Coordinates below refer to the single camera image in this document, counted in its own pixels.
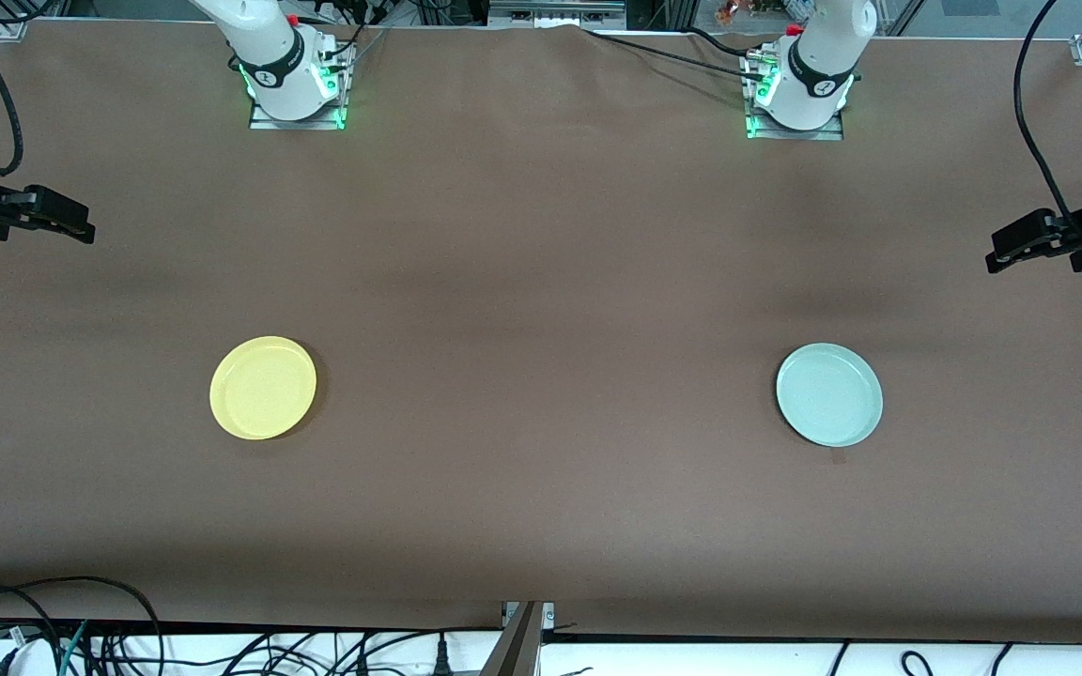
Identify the pale green plate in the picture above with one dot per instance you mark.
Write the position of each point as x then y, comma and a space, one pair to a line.
828, 394

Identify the aluminium profile post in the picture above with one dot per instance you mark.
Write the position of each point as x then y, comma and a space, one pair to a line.
522, 643

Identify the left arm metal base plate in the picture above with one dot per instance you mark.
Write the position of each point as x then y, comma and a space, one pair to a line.
832, 133

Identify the small metal bracket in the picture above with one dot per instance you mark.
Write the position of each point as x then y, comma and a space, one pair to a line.
10, 30

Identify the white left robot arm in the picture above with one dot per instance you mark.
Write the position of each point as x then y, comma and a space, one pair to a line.
813, 75

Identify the yellow plate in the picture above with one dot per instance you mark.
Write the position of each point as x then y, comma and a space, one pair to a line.
262, 387

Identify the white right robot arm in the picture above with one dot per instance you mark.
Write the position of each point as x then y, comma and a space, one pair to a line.
278, 56

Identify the large table cover sheet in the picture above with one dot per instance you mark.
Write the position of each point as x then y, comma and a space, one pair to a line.
541, 282

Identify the black power plug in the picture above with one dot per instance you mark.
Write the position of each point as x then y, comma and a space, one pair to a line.
442, 657

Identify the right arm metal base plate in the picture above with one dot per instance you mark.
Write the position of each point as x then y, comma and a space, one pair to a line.
264, 120

